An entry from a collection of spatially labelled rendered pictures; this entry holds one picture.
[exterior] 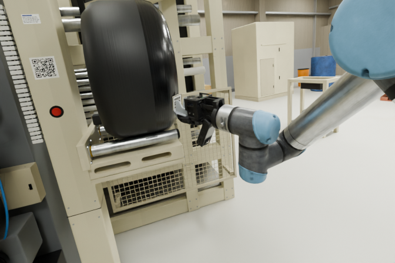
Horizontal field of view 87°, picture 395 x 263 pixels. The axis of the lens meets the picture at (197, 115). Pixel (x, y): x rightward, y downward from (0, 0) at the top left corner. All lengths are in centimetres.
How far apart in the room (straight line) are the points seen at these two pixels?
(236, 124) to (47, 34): 71
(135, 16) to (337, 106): 63
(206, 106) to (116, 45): 33
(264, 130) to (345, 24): 26
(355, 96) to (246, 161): 27
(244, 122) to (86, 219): 82
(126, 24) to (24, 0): 35
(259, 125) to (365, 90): 20
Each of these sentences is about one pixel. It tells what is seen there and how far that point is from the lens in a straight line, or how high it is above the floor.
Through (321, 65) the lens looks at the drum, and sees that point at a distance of 700.
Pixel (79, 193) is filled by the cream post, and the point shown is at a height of 71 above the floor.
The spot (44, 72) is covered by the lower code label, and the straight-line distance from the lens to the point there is 93.
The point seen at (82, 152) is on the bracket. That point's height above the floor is 92.
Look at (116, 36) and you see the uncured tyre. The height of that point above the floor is 128.
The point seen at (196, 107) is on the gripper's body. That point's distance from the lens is 60.
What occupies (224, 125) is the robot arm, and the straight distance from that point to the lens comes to 55.
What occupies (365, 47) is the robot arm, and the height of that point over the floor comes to 118.
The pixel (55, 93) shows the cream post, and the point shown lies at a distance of 92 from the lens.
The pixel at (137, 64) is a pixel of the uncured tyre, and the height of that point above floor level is 120.
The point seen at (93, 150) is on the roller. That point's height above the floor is 91.
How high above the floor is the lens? 118
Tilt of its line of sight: 14 degrees down
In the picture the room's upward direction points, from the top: 6 degrees counter-clockwise
